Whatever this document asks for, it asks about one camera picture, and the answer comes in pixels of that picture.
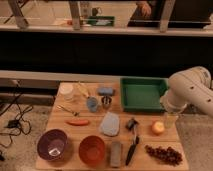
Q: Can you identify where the light blue towel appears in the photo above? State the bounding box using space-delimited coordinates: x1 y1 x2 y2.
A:
99 112 120 137

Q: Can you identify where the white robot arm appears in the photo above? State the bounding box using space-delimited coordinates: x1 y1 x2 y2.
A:
160 66 213 128

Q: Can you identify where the red bowl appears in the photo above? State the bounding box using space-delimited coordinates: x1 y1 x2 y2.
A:
78 135 105 167

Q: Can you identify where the purple bowl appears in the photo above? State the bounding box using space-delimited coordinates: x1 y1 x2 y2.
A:
37 129 68 161

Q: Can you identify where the yellow apple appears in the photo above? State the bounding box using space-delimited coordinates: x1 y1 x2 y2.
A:
151 121 165 135

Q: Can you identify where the dark red grapes bunch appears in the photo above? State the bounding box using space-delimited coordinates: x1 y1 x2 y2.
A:
145 145 183 166

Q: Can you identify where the green plastic tray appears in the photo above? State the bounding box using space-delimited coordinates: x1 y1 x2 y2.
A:
120 77 168 113

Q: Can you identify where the black binder clip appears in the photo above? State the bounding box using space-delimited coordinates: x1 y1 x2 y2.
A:
126 118 137 130

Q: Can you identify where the grey sharpening block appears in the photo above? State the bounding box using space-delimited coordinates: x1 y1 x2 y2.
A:
110 141 122 168

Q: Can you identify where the small metal cup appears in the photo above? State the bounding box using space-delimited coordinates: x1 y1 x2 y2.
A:
101 95 112 108

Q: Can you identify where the blue sponge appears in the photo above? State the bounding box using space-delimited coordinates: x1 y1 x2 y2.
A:
97 87 115 96

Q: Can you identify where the blue cup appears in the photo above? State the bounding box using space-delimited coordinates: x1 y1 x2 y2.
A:
86 97 99 113

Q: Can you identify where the wooden cutting board table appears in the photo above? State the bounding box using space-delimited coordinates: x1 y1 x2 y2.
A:
36 83 189 171

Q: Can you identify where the orange carrot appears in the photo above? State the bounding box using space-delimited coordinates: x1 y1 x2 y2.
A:
65 120 90 126

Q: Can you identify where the clear plastic jar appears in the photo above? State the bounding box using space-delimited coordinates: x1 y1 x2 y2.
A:
59 83 74 100

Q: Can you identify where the person behind window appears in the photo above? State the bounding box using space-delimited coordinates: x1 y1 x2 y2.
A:
127 1 157 27

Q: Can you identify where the black handled knife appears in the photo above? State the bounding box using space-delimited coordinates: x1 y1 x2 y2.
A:
125 126 140 166

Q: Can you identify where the wooden handled brush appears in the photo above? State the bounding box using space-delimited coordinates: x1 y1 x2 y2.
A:
77 83 90 98

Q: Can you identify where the black power adapter cable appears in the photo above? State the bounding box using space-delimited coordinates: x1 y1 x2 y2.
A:
0 81 34 161

